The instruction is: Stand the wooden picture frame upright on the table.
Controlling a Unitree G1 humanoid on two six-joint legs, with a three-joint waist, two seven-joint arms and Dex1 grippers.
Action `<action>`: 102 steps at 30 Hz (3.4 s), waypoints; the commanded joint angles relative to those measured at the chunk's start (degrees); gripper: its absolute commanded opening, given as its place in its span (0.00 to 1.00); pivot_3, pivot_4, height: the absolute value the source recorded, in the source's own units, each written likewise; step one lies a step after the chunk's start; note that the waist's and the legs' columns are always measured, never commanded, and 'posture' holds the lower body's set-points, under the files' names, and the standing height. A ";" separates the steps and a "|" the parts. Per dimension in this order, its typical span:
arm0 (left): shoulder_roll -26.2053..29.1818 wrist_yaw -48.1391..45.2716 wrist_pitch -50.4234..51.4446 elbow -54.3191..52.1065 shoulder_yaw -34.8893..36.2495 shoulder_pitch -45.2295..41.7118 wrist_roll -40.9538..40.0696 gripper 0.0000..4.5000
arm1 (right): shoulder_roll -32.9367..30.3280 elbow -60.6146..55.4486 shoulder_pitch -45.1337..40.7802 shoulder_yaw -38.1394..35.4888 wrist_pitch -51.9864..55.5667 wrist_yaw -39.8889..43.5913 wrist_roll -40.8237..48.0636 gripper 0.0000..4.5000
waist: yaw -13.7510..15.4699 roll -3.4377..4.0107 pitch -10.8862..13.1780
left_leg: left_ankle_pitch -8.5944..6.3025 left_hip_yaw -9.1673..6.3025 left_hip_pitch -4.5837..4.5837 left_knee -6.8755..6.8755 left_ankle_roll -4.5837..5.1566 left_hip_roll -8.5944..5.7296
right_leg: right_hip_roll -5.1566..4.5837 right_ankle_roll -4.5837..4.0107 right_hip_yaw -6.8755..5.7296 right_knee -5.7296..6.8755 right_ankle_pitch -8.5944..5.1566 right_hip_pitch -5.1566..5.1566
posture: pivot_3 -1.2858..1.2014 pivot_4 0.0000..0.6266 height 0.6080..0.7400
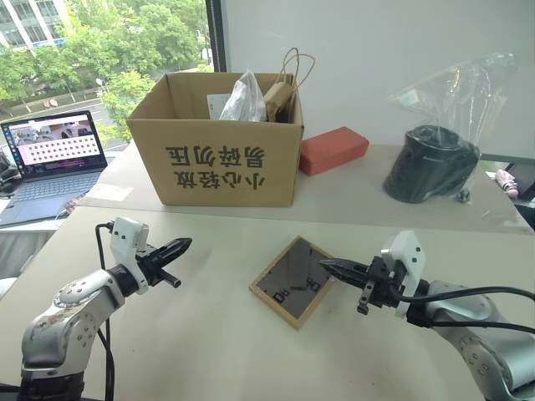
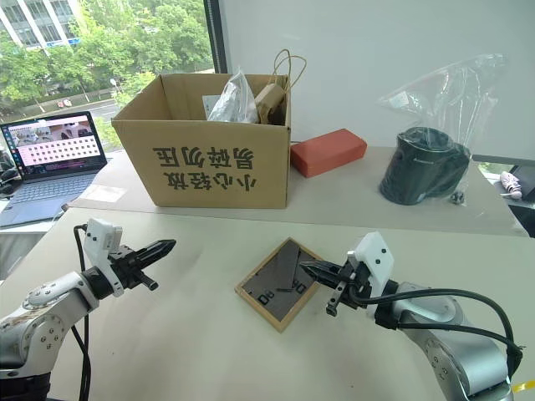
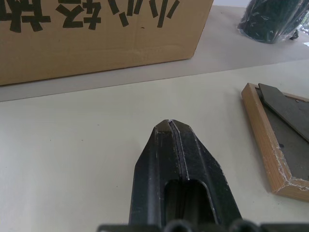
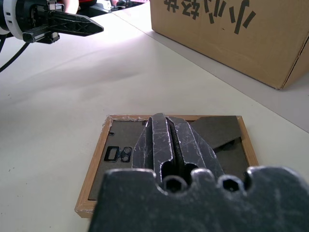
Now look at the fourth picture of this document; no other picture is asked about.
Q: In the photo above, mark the wooden framed dark tray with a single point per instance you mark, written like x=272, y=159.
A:
x=120, y=135

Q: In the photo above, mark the brown cardboard box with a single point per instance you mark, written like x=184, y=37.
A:
x=229, y=41

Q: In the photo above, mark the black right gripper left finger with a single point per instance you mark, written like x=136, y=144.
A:
x=159, y=140

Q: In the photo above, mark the red background object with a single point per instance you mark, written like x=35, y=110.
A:
x=87, y=1

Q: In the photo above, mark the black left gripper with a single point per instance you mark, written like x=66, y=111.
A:
x=39, y=17

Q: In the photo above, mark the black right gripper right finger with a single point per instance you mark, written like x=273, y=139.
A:
x=193, y=145

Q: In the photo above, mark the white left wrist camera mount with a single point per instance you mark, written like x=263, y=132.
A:
x=14, y=21

